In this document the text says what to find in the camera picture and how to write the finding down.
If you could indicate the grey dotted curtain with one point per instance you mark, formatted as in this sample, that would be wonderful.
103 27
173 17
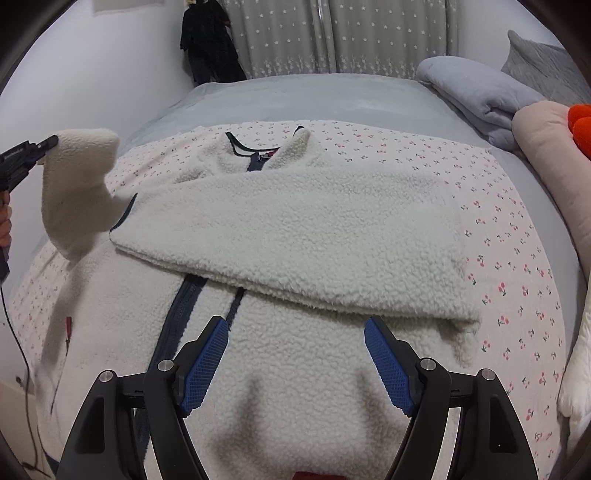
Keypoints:
375 37

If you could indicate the grey bed with sheet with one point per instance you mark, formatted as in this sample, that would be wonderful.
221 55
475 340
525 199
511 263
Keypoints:
332 99

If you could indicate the orange pumpkin plush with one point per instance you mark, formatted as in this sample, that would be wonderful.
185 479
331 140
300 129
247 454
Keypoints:
579 124

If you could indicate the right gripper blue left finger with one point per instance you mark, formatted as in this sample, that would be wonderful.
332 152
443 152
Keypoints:
198 361

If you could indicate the pink pillow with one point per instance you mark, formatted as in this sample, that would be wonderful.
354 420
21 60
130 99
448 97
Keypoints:
542 133

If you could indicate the cherry print bed cloth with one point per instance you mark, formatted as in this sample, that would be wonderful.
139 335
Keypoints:
508 258

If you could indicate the white fleece zip jacket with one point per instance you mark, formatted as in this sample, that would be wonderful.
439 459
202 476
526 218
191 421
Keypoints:
258 286

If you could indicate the person's left hand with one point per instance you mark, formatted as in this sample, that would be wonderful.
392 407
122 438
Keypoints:
5 221

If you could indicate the folded blue-grey blanket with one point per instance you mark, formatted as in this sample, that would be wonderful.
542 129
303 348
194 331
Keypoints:
488 98

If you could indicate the black hanging garment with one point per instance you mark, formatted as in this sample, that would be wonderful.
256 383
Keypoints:
208 46

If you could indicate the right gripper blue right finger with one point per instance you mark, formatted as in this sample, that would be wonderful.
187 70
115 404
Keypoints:
396 363

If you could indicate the grey quilted pillow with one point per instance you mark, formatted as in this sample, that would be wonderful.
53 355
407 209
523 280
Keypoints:
547 69

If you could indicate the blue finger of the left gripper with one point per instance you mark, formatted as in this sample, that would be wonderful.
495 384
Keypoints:
46 144

